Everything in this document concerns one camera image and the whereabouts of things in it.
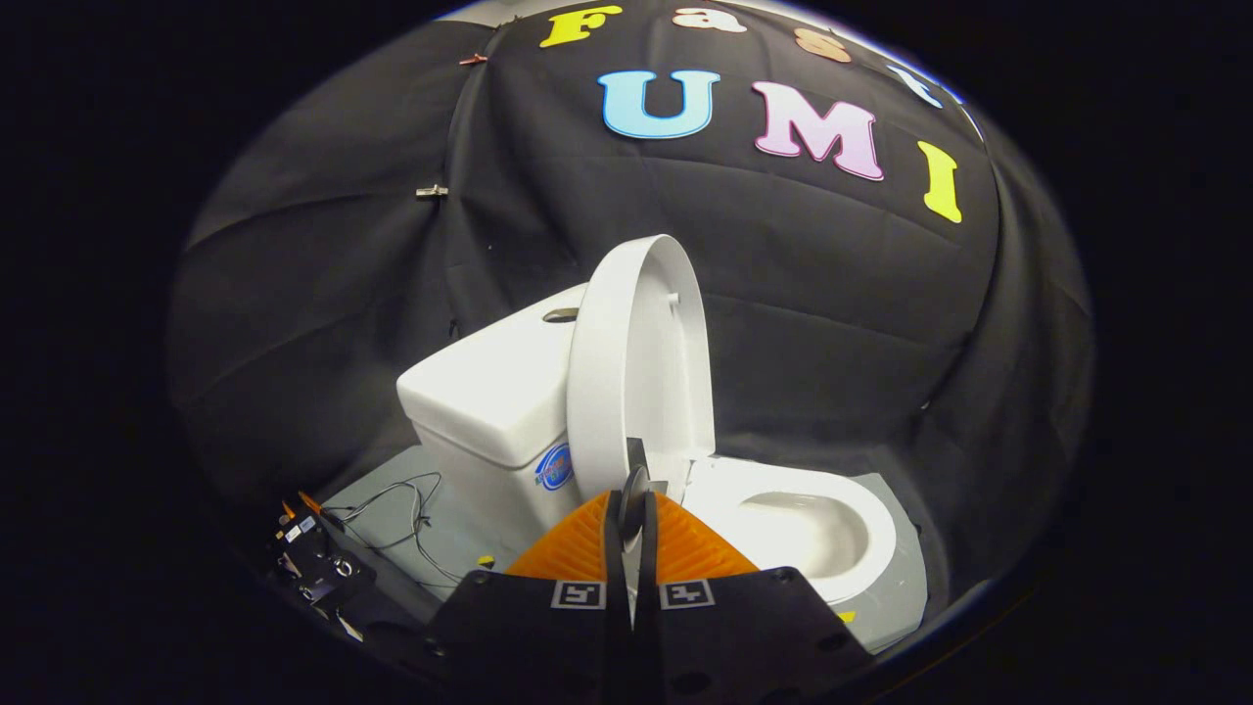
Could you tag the black backdrop cloth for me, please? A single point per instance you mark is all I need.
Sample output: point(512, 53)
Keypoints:
point(783, 294)

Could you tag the chrome flush button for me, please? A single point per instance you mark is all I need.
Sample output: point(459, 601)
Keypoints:
point(560, 314)

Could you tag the silver cloth clip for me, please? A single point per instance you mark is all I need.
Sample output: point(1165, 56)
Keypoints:
point(432, 191)

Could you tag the white toilet lid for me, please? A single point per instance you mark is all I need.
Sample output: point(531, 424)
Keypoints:
point(636, 362)

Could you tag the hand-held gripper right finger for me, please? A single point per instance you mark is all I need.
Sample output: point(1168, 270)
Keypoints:
point(648, 558)

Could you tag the white ceramic toilet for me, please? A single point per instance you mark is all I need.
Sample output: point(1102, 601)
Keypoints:
point(489, 392)

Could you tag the black device with orange tips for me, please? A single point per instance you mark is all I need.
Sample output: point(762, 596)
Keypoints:
point(318, 568)

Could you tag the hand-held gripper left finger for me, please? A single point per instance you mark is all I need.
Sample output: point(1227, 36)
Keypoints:
point(615, 558)

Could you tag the black round lid tab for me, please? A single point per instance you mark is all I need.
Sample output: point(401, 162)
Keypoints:
point(633, 488)

